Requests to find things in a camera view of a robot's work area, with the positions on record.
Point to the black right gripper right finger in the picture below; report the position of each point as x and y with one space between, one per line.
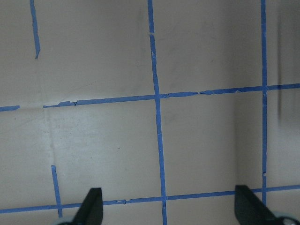
249 209

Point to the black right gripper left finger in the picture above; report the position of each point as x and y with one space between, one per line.
91 209

